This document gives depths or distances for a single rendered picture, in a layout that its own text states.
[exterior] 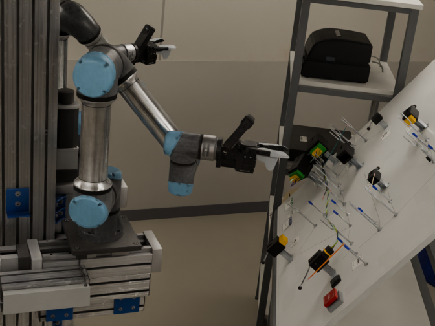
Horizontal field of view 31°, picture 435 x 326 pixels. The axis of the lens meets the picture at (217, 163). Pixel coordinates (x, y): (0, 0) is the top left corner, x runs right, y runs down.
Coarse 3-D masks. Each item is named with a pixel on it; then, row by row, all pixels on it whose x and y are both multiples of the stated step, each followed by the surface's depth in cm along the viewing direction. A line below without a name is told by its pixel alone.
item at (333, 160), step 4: (316, 136) 329; (320, 136) 330; (312, 140) 331; (316, 140) 325; (320, 140) 325; (324, 140) 330; (308, 144) 330; (312, 144) 326; (316, 144) 325; (324, 144) 325; (328, 144) 330; (308, 148) 326; (312, 148) 326; (328, 148) 325; (324, 152) 326; (328, 152) 330; (320, 156) 327; (328, 156) 332; (332, 156) 330; (332, 160) 332; (336, 160) 330
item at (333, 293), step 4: (332, 292) 241; (336, 292) 240; (324, 296) 243; (328, 296) 241; (332, 296) 239; (336, 296) 238; (324, 300) 241; (328, 300) 239; (332, 300) 238; (336, 300) 239; (324, 304) 240; (328, 304) 239
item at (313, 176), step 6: (300, 156) 328; (306, 156) 326; (294, 162) 329; (300, 162) 323; (306, 162) 325; (294, 168) 323; (300, 168) 322; (306, 168) 324; (306, 174) 323; (312, 174) 328; (318, 180) 328; (324, 180) 328
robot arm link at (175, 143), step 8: (168, 136) 223; (176, 136) 223; (184, 136) 223; (192, 136) 223; (200, 136) 224; (168, 144) 223; (176, 144) 223; (184, 144) 222; (192, 144) 222; (200, 144) 222; (168, 152) 224; (176, 152) 224; (184, 152) 223; (192, 152) 223; (200, 152) 223; (176, 160) 225; (184, 160) 224; (192, 160) 226
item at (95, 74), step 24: (96, 48) 222; (96, 72) 214; (120, 72) 224; (96, 96) 216; (96, 120) 222; (96, 144) 224; (96, 168) 227; (96, 192) 229; (72, 216) 231; (96, 216) 230
